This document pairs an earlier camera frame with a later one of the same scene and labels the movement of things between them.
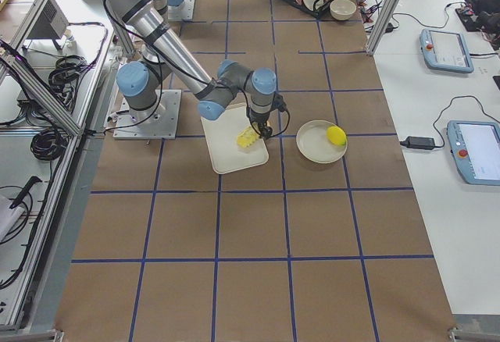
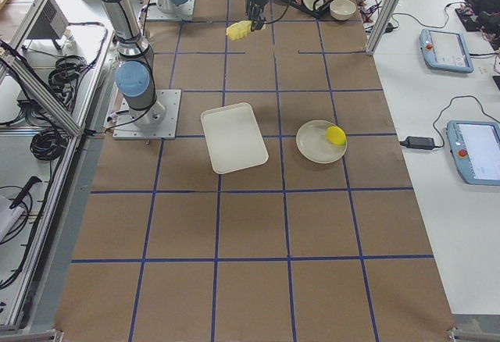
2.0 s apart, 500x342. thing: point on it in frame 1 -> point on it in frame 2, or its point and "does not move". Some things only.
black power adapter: x=419 y=143 does not move
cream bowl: x=342 y=8 does not move
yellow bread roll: x=247 y=137 -> x=239 y=30
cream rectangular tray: x=221 y=137 does not move
